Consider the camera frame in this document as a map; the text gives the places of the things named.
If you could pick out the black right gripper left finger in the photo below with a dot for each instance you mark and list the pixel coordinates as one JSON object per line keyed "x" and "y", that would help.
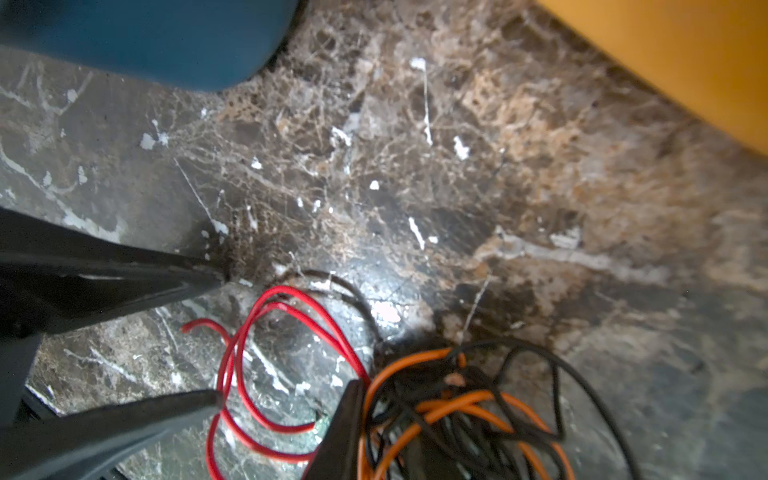
{"x": 55, "y": 280}

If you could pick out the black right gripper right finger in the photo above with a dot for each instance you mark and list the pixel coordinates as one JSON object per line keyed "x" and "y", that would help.
{"x": 86, "y": 444}

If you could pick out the teal plastic bin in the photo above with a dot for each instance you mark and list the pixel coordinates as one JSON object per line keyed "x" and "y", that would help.
{"x": 191, "y": 44}

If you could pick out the right yellow plastic bin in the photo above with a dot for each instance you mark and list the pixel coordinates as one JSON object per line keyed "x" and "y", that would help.
{"x": 708, "y": 56}

